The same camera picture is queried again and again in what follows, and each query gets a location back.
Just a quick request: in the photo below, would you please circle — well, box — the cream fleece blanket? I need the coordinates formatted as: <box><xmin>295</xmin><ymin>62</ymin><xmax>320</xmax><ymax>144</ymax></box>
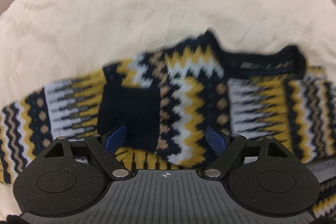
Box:
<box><xmin>0</xmin><ymin>0</ymin><xmax>336</xmax><ymax>219</ymax></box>

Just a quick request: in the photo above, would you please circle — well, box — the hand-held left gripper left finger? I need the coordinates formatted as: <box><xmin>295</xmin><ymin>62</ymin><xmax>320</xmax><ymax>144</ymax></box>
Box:
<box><xmin>42</xmin><ymin>124</ymin><xmax>132</xmax><ymax>181</ymax></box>

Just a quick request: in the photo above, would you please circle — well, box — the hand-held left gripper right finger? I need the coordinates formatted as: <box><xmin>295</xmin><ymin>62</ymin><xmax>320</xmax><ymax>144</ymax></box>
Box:
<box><xmin>202</xmin><ymin>125</ymin><xmax>293</xmax><ymax>180</ymax></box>

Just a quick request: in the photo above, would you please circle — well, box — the navy yellow patterned knit sweater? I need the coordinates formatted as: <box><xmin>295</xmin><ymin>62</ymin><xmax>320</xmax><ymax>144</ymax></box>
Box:
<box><xmin>0</xmin><ymin>29</ymin><xmax>336</xmax><ymax>218</ymax></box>

